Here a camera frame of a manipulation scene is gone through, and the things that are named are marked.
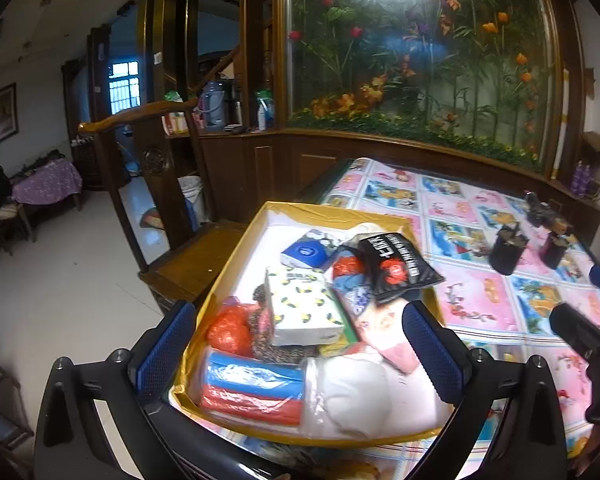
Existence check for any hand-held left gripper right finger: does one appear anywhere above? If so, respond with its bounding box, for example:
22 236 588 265
401 300 571 480

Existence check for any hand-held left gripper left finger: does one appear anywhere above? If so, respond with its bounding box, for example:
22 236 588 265
32 300 198 480

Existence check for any pink tissue pack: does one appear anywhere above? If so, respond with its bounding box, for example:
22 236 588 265
354 304 422 375

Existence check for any orange plastic bag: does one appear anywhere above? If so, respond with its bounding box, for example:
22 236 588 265
204 304 254 359

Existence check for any white cloth bag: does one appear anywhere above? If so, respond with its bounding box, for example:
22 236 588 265
299 349 452 442

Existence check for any black printed packet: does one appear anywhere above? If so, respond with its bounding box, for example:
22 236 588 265
356 231 447 304

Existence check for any yellow packet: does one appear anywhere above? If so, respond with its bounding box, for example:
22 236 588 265
319 324 362 359

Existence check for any blue knitted cloth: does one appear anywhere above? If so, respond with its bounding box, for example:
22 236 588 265
342 280 381 316

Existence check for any red and blue plastic pack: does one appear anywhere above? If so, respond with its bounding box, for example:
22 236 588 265
199 346 309 427

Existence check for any yellow taped cardboard box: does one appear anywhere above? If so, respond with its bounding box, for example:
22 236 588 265
169 201 457 449

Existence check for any red and blue knitted item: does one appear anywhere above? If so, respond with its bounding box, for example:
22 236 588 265
331 254 367 291

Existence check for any lemon print tissue pack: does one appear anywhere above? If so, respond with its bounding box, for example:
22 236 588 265
264 265 347 347

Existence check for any black cylinder with wooden knob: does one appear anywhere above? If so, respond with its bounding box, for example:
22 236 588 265
539 231 574 272

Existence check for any printed cartoon tablecloth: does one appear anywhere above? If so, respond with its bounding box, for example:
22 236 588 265
300 156 600 463

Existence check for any black metal device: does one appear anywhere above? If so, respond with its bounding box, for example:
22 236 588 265
524 189 569 234

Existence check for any purple bottles pair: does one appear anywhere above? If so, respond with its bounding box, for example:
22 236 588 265
569 159 594 197

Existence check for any white bucket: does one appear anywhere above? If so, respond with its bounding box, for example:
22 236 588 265
176 174 207 227

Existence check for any blue tissue pack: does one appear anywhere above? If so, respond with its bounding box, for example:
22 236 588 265
279 229 339 272

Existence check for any wooden chair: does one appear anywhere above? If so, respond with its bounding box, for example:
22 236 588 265
76 99 248 308

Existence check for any table with purple cloth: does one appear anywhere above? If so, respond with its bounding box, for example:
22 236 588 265
11 159 84 213

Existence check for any blue thermos jug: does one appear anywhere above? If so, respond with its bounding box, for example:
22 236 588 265
199 79 229 129

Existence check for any white spray bottle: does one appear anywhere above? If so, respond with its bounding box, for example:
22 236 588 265
255 90 273 132

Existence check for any black cylinder with handle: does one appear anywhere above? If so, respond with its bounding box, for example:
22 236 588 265
489 224 529 277

